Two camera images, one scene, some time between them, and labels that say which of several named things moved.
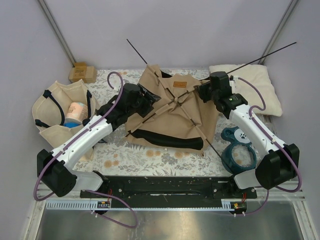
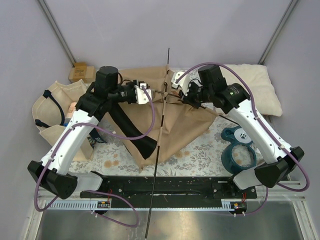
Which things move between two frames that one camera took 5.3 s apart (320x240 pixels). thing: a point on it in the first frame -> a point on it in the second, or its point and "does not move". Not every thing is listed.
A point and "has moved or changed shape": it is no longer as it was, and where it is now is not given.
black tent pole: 179,104 -> 158,147
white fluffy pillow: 259,75 does not move
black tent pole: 191,88 -> 201,107
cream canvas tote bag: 59,111 does not move
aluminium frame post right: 277,32 does not move
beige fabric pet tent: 183,118 has moved or changed shape
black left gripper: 148,99 -> 133,84
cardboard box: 88,74 does not move
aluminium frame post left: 56,32 does not move
